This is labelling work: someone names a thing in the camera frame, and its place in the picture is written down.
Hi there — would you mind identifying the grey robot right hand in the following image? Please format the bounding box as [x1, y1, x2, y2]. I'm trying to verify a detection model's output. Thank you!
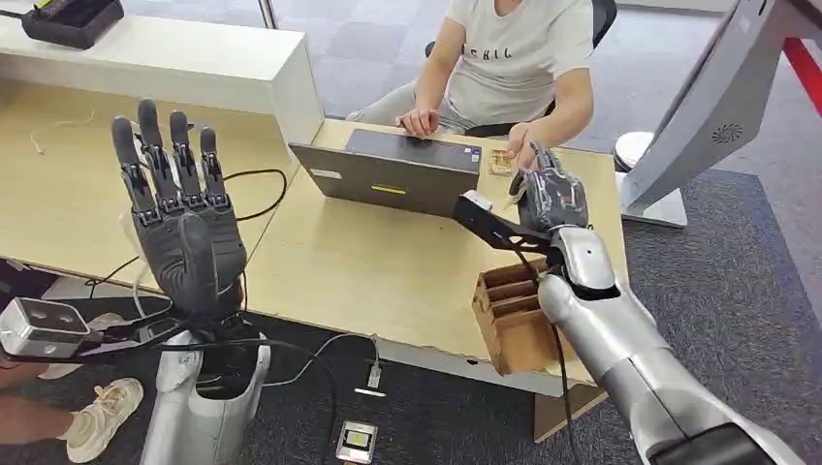
[509, 141, 591, 236]

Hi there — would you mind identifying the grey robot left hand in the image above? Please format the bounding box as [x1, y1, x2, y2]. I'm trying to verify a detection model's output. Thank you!
[110, 98, 249, 324]

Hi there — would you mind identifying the person's left hand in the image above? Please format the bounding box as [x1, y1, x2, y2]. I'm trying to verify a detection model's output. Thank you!
[505, 122, 539, 171]

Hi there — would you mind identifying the person's right hand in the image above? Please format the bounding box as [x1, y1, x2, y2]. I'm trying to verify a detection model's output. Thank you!
[395, 107, 442, 139]

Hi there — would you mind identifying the small wooden card holder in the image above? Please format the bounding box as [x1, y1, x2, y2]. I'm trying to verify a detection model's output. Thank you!
[487, 147, 516, 179]

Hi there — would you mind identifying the grey laptop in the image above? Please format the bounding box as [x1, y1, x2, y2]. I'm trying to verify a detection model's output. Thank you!
[288, 127, 484, 220]

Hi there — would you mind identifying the seated person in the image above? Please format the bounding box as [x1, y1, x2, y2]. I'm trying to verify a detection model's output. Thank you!
[345, 0, 596, 172]

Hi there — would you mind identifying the white round stool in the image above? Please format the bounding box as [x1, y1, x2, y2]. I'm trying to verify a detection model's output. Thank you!
[612, 131, 657, 174]

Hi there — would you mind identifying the wooden card box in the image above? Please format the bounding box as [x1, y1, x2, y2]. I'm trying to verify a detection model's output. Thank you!
[471, 258, 581, 378]

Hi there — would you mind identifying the beige shoe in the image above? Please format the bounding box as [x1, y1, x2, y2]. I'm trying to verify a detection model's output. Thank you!
[56, 377, 145, 465]

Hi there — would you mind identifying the white desk shelf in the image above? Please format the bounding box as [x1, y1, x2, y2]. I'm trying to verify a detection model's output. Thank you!
[0, 15, 327, 147]

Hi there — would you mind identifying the standing person's leg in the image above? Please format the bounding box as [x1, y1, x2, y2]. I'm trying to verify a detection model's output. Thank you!
[0, 357, 76, 446]

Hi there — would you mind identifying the small silver floor device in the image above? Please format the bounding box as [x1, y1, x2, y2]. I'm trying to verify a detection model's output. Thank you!
[334, 419, 379, 465]

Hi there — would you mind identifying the black device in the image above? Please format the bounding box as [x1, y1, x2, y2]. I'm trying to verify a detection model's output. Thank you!
[0, 0, 126, 51]

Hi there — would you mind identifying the red bar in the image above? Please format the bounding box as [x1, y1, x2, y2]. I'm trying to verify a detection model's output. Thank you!
[781, 37, 822, 119]

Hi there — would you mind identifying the black right camera bracket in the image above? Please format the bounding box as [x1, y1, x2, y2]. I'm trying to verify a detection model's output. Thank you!
[452, 195, 554, 256]

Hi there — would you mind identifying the black camera bracket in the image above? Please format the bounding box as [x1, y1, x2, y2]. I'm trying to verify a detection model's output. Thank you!
[452, 195, 554, 256]
[76, 316, 197, 362]

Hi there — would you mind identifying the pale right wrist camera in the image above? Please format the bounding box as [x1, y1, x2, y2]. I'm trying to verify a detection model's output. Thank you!
[459, 189, 495, 214]

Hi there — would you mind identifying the black left camera bracket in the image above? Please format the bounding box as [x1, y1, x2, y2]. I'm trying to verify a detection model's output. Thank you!
[76, 316, 197, 362]

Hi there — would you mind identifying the black desk cable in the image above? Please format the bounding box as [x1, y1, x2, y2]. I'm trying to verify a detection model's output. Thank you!
[83, 167, 289, 303]

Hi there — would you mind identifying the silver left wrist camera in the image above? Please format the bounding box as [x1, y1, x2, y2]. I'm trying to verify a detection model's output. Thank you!
[0, 295, 92, 360]

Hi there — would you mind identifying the white cable with plug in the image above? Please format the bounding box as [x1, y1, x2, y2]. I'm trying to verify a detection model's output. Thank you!
[260, 331, 384, 390]

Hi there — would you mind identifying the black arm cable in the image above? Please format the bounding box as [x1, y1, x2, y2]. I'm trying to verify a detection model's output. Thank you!
[510, 246, 583, 465]

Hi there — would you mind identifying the pale string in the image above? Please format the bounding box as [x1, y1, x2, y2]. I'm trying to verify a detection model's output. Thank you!
[29, 108, 98, 157]

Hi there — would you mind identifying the black floor cable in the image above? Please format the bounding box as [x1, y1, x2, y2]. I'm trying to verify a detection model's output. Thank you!
[192, 336, 340, 465]

